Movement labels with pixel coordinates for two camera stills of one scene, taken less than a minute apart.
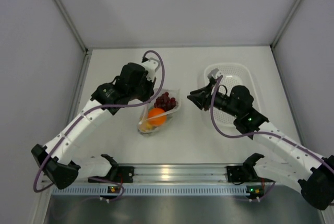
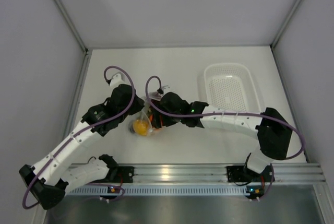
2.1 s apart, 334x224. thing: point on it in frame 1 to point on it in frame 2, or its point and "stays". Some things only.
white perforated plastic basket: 231,74 stays
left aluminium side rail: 76,98 stays
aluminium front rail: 169,174 stays
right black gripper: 202,100 to 156,122
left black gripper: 150,84 to 139,105
